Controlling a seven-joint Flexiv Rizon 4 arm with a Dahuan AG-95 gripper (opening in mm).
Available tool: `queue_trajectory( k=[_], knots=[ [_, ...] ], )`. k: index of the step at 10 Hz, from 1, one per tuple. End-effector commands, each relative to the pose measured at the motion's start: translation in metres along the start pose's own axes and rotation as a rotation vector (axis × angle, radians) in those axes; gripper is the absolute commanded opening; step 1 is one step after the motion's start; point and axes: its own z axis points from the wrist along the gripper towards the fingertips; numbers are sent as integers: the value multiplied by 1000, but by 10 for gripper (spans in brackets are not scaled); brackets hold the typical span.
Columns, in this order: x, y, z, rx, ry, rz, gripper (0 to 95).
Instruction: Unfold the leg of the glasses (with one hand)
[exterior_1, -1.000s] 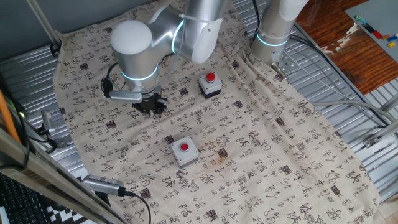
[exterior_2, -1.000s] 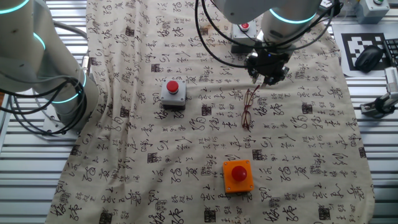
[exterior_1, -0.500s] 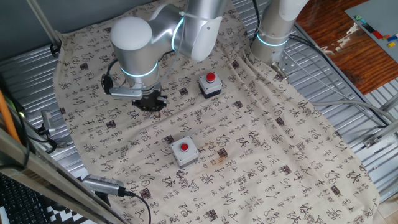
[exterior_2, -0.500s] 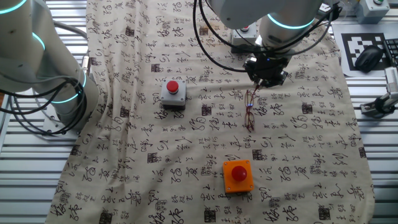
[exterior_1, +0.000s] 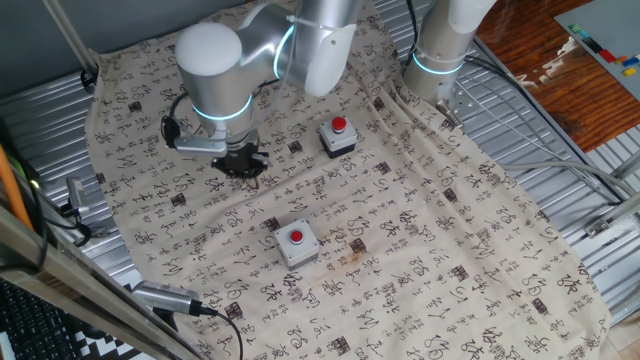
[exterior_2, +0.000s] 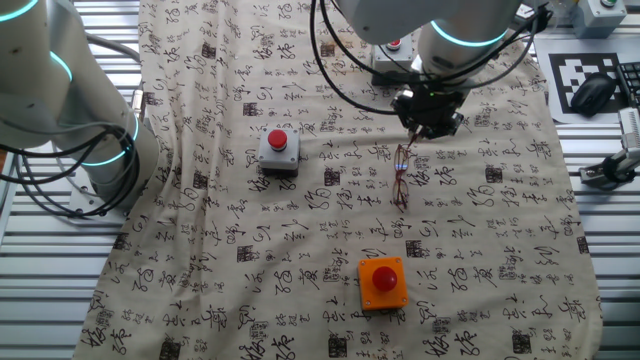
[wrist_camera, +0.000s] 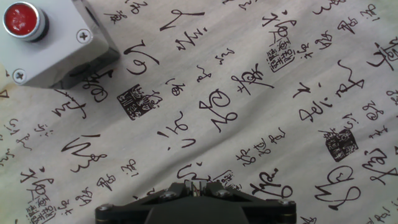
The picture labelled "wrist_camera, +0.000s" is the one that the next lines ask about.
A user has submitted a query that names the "beige calligraphy print tablecloth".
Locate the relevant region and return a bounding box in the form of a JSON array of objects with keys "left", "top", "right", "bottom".
[{"left": 0, "top": 0, "right": 398, "bottom": 224}]

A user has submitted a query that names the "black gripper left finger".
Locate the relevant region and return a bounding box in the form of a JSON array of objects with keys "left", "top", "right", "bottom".
[{"left": 95, "top": 179, "right": 196, "bottom": 224}]

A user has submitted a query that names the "grey box flat red button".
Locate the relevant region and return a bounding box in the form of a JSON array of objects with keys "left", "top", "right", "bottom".
[{"left": 0, "top": 0, "right": 121, "bottom": 90}]

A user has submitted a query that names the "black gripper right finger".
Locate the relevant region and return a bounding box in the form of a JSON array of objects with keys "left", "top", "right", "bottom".
[{"left": 195, "top": 179, "right": 297, "bottom": 224}]

